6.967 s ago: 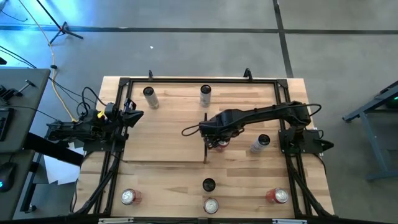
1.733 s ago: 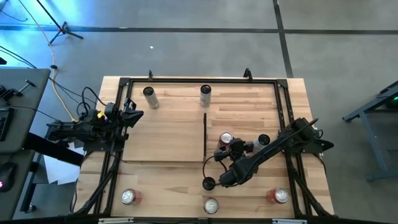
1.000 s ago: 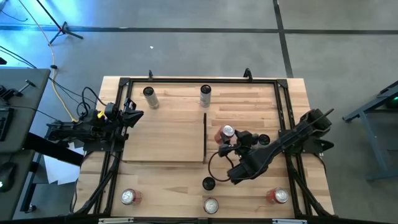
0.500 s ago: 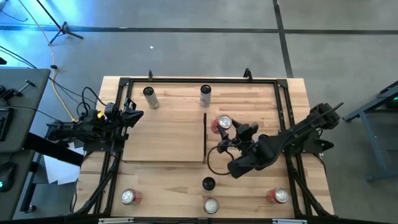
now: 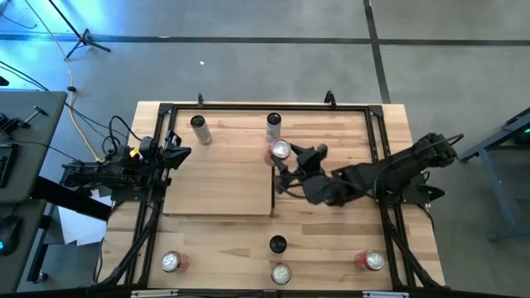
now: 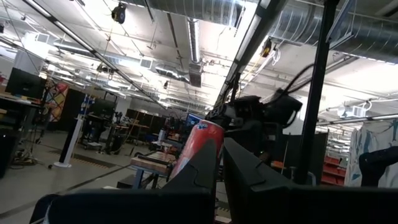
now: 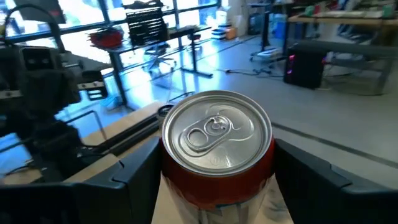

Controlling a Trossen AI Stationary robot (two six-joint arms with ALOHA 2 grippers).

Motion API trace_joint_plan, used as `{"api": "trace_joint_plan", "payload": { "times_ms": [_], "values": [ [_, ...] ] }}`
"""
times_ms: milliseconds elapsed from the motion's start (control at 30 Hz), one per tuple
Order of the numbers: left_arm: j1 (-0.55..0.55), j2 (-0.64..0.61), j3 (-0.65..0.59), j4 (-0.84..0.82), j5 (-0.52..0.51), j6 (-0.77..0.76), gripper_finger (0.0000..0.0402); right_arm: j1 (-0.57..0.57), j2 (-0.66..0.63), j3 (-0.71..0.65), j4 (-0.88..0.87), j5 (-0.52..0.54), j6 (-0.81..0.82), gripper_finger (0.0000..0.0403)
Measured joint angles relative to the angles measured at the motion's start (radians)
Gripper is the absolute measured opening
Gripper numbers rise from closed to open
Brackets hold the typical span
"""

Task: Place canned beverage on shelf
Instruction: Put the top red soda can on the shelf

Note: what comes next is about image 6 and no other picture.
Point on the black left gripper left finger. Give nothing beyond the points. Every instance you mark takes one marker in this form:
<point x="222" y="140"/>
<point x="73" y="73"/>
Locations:
<point x="140" y="208"/>

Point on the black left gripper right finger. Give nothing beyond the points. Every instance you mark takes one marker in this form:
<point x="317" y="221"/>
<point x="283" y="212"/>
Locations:
<point x="280" y="205"/>

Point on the red Fanta can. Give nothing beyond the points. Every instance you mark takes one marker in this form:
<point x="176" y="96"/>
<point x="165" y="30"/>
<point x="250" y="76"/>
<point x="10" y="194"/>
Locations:
<point x="199" y="140"/>

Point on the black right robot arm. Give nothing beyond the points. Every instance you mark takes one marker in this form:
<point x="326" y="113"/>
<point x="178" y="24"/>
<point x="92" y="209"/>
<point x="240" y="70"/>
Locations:
<point x="273" y="109"/>

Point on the white distant beverage can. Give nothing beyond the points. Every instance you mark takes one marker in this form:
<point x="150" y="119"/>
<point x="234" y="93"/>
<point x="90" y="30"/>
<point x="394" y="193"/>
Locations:
<point x="161" y="136"/>

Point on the wooden workbench blue legs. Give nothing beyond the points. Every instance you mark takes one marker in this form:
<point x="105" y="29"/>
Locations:
<point x="152" y="163"/>

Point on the red shelving rack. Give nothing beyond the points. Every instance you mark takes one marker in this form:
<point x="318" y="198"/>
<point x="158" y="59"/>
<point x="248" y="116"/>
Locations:
<point x="333" y="171"/>

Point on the white blue patterned cloth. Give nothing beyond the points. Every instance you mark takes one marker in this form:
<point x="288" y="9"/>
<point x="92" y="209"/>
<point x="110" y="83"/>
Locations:
<point x="354" y="155"/>

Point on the white floor stand pillar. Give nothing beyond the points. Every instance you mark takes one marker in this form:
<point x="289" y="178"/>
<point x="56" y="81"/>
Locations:
<point x="70" y="143"/>

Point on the blue-lit monitor screen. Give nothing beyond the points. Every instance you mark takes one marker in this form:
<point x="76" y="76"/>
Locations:
<point x="192" y="120"/>

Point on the black computer monitor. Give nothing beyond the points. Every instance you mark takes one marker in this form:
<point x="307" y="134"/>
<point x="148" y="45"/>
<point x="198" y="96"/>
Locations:
<point x="102" y="107"/>
<point x="25" y="82"/>

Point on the colourful painted panel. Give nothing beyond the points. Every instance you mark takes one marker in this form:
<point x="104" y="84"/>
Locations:
<point x="57" y="101"/>

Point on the black computer tower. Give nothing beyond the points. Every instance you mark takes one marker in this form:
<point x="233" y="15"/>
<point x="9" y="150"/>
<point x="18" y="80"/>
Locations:
<point x="7" y="152"/>

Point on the dark office desk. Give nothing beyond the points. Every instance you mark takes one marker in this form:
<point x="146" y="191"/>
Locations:
<point x="18" y="105"/>

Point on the black rig overhead beam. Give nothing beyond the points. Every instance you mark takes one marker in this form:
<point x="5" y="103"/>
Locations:
<point x="262" y="28"/>

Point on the long ceiling light strip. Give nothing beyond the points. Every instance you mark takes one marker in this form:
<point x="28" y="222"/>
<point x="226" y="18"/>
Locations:
<point x="77" y="40"/>

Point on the black rig upright post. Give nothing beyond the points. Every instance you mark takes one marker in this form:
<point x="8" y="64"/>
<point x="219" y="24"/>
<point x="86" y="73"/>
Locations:
<point x="316" y="93"/>

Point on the black ceiling camera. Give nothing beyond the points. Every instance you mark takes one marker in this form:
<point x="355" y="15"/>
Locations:
<point x="104" y="69"/>

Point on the silver ventilation duct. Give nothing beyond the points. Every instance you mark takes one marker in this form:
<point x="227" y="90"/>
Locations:
<point x="195" y="46"/>

